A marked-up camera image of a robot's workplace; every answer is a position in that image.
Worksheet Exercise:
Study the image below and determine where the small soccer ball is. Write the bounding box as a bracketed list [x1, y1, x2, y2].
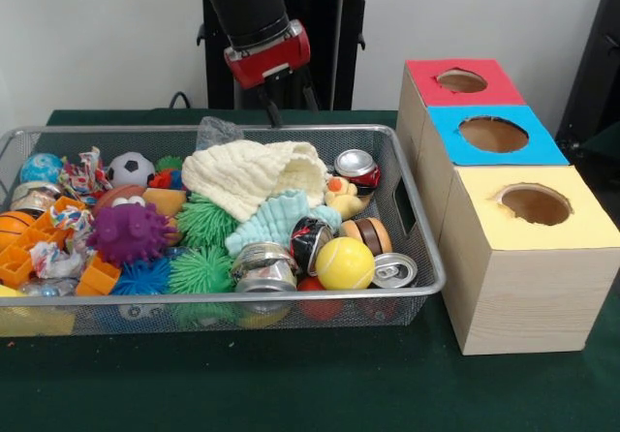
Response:
[105, 151, 157, 191]

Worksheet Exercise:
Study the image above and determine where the clear shallow mesh bin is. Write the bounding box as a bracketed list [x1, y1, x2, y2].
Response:
[0, 125, 447, 338]

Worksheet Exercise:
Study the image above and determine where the silver can with pull tab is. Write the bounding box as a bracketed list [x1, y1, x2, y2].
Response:
[372, 252, 419, 290]

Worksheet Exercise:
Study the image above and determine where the red soda can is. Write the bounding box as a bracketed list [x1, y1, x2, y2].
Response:
[333, 148, 382, 196]

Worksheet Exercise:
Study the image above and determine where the yellow tennis ball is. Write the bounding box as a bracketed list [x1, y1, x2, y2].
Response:
[315, 236, 376, 291]

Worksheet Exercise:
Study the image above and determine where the green spiky ball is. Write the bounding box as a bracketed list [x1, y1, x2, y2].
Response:
[165, 245, 236, 295]

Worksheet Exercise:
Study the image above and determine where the dark green table cloth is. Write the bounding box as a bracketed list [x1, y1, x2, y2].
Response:
[0, 110, 620, 432]

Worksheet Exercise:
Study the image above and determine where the light teal cloth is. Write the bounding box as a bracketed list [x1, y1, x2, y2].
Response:
[225, 189, 343, 258]

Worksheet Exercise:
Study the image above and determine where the small orange basketball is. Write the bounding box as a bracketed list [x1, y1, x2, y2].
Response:
[0, 210, 40, 252]

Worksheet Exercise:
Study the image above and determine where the cream knitted cloth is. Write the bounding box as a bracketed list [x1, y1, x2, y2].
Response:
[181, 139, 330, 222]

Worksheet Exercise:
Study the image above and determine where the clear plastic bag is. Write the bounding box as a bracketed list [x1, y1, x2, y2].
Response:
[197, 117, 245, 152]

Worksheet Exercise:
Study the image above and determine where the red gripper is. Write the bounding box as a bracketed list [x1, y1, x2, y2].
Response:
[225, 22, 322, 129]

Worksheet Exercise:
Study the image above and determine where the purple spiky ball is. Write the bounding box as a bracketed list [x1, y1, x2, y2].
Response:
[87, 200, 177, 266]

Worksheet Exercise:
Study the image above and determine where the black side stand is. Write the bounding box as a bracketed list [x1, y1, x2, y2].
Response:
[557, 0, 620, 157]

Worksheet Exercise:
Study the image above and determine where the crushed silver can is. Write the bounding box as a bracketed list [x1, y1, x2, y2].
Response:
[230, 241, 299, 293]

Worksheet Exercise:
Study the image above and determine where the wooden box with three holes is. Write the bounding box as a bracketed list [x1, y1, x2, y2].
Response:
[395, 59, 620, 356]

